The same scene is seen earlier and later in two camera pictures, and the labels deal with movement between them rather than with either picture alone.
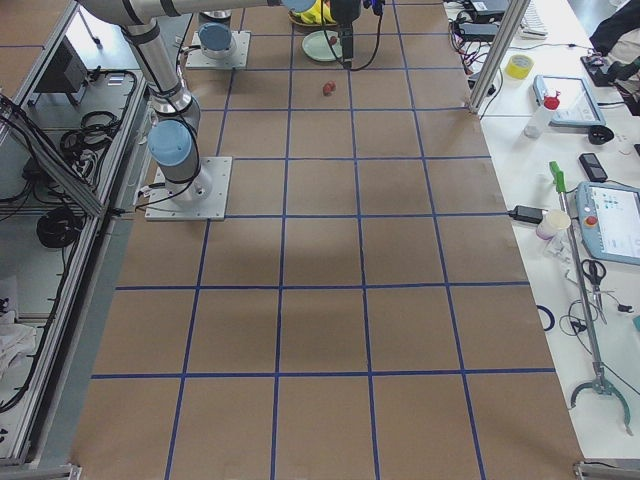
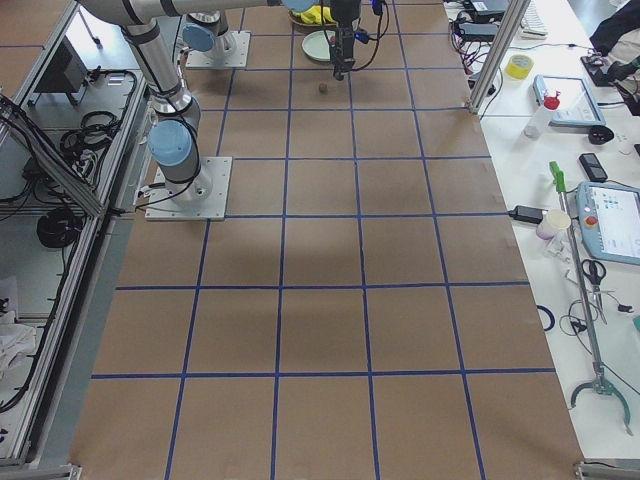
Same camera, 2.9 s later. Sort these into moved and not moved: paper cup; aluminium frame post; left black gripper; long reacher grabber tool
Moved: left black gripper
Not moved: long reacher grabber tool; paper cup; aluminium frame post
